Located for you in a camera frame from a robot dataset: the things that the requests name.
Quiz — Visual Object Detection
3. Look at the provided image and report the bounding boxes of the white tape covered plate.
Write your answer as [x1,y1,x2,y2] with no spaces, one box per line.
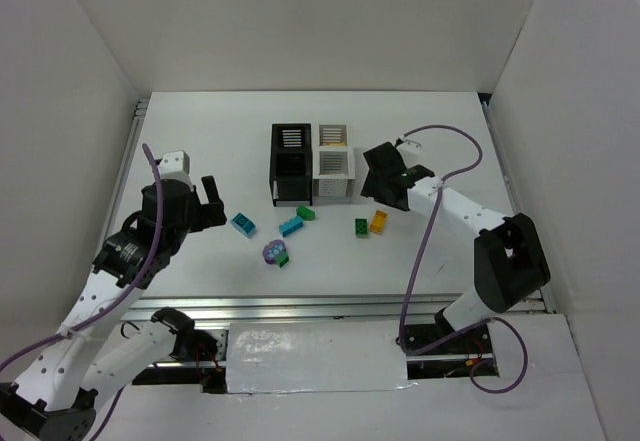
[226,320,410,394]

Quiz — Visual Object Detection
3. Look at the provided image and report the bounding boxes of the green curved lego brick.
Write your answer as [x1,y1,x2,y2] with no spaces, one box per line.
[296,205,316,221]

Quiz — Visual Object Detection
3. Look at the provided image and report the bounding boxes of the purple round flower lego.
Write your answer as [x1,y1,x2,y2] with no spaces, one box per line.
[262,239,287,265]

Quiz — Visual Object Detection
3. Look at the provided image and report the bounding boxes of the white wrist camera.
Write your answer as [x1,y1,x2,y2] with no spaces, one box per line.
[396,138,422,156]
[158,150,191,185]

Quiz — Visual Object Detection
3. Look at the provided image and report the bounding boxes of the dark green printed lego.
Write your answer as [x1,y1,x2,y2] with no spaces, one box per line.
[354,218,369,237]

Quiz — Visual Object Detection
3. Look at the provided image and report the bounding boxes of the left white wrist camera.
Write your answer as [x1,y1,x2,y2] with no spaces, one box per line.
[158,150,191,185]

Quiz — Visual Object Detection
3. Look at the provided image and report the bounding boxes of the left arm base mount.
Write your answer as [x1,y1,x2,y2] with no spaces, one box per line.
[132,329,229,394]

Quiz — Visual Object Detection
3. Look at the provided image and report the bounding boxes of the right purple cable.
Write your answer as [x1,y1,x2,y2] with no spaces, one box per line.
[397,124,529,395]

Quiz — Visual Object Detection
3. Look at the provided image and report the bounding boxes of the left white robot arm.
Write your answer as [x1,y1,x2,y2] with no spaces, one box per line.
[1,176,226,440]

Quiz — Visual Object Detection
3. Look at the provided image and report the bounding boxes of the teal long lego brick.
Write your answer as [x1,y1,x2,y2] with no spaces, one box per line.
[279,216,304,237]

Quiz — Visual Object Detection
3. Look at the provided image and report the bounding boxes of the teal curved lego brick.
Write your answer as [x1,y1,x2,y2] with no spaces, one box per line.
[231,213,257,238]

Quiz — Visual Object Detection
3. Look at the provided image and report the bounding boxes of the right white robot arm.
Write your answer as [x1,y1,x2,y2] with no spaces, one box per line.
[361,142,551,334]

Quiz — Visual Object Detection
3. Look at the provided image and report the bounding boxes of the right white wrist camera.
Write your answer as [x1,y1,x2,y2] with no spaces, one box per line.
[396,138,422,156]

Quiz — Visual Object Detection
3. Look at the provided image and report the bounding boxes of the small green lego brick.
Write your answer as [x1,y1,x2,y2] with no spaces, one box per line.
[275,251,290,268]

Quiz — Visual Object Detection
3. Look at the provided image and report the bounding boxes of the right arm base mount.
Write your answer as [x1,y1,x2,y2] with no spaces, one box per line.
[403,324,497,380]

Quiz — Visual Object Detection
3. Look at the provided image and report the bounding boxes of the black slotted container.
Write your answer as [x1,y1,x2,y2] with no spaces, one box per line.
[269,123,313,207]

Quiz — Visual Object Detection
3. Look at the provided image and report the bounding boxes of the white slotted container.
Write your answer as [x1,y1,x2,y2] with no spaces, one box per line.
[312,123,356,205]

